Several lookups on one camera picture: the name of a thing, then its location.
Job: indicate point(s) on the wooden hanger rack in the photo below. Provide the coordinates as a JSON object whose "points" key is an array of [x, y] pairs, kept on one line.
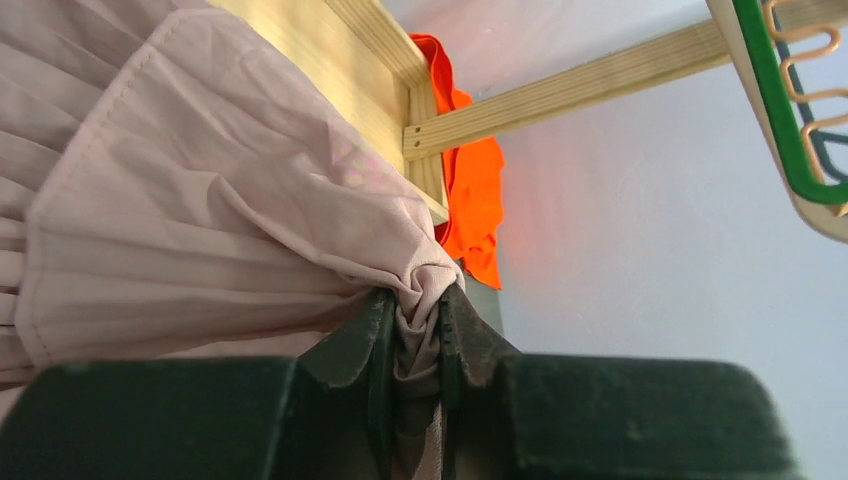
{"points": [[368, 67]]}

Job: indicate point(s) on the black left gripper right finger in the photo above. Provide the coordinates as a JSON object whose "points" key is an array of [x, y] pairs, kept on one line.
{"points": [[476, 425]]}

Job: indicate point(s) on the pink pleated skirt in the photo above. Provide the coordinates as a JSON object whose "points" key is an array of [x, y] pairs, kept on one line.
{"points": [[174, 186]]}

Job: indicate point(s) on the cream hanger on rack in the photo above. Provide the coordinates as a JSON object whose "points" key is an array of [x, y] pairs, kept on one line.
{"points": [[815, 215]]}

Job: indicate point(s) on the orange garment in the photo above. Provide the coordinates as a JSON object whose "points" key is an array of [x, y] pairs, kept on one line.
{"points": [[472, 174]]}

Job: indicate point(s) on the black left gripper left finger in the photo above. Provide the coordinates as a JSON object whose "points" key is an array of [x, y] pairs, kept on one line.
{"points": [[346, 418]]}

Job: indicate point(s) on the teal hanger on rack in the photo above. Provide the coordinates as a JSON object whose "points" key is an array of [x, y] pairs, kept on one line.
{"points": [[815, 133]]}

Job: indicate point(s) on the peach hanger on rack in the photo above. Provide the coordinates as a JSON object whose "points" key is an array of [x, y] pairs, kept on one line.
{"points": [[835, 13]]}

